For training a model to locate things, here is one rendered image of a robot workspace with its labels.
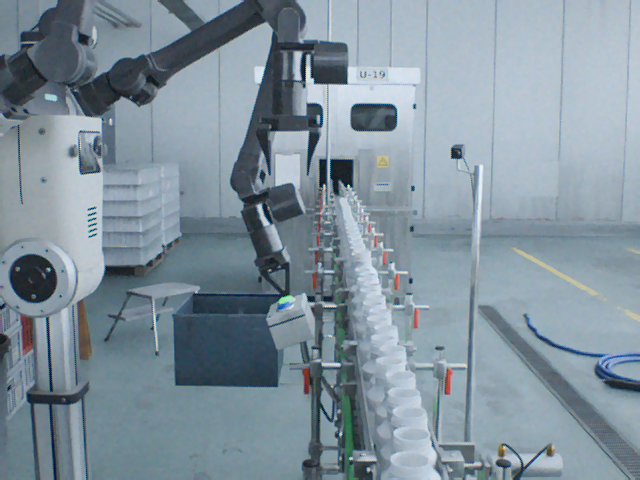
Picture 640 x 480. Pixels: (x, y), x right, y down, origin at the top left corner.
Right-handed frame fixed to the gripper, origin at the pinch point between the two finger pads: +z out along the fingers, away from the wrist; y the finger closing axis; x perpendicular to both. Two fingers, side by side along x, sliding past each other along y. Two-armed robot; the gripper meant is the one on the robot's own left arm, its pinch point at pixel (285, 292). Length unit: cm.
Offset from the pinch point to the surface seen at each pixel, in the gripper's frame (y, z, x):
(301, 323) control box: -9.7, 5.3, -2.0
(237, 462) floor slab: 164, 94, 68
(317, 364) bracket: -35.4, 7.2, -5.0
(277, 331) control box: -9.7, 5.2, 3.1
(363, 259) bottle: 14.0, 1.2, -17.8
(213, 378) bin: 56, 26, 36
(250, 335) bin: 56, 18, 21
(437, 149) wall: 1031, 36, -187
